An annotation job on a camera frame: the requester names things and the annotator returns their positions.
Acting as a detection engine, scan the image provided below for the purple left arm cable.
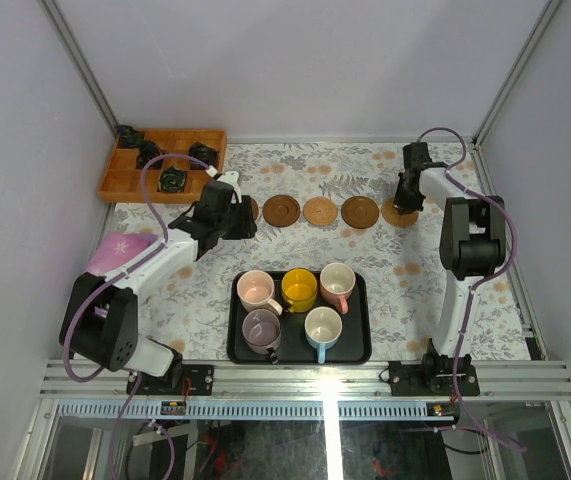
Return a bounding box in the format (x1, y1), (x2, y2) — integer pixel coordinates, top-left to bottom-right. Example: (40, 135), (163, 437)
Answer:
(59, 154), (216, 480)

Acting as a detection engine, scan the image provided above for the light pink mug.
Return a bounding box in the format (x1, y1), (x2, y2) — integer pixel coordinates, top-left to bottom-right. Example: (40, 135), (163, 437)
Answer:
(236, 270), (283, 316)

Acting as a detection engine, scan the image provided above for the purple patterned cloth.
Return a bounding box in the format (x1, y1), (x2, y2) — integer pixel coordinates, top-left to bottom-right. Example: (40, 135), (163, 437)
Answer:
(86, 232), (157, 276)

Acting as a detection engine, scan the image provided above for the brown wooden coaster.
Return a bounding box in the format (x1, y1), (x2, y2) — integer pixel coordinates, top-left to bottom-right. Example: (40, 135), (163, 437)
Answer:
(243, 195), (259, 222)
(263, 195), (300, 228)
(341, 196), (380, 229)

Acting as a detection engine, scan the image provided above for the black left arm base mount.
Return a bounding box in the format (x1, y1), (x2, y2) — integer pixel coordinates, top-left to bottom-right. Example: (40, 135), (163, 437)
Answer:
(136, 364), (214, 398)

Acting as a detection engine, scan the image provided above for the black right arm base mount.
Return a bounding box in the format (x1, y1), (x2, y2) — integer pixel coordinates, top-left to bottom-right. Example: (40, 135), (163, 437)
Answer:
(379, 352), (480, 397)

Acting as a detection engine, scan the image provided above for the orange wooden divided tray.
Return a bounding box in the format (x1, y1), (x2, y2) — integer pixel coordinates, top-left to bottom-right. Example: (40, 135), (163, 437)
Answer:
(98, 129), (227, 204)

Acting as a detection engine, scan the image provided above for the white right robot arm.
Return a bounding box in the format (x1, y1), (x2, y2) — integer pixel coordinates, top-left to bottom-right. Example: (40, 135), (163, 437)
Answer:
(386, 141), (507, 397)

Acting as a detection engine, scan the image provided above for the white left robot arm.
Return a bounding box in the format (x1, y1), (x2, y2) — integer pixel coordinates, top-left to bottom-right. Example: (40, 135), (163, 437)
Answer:
(59, 178), (257, 395)

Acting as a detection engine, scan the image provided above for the pink mug cream inside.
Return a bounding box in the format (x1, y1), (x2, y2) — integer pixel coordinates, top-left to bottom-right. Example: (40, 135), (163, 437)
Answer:
(319, 263), (356, 315)

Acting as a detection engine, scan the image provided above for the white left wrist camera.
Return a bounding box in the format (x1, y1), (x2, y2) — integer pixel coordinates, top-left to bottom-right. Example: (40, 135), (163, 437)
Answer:
(206, 167), (242, 204)

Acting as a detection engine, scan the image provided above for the mauve mug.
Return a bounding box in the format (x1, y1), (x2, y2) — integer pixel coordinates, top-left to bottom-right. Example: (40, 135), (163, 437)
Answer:
(242, 309), (281, 364)

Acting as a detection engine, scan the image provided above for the aluminium front frame rail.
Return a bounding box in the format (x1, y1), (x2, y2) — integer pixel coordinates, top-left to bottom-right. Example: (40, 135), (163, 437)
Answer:
(39, 360), (571, 402)

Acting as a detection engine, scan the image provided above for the yellow glass cup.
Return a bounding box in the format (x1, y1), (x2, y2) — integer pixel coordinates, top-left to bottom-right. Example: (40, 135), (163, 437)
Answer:
(281, 268), (318, 314)

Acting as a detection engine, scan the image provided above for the blue mug cream inside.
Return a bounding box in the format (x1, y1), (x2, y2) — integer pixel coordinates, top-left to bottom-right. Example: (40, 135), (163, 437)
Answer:
(304, 306), (343, 364)

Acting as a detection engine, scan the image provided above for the dark rolled fabric bundle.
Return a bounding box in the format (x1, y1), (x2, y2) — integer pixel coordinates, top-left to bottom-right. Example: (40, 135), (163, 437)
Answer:
(136, 140), (164, 169)
(116, 124), (144, 149)
(188, 142), (219, 170)

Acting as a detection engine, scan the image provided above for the black serving tray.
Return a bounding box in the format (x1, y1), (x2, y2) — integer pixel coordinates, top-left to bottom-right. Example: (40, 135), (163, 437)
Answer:
(226, 274), (372, 365)

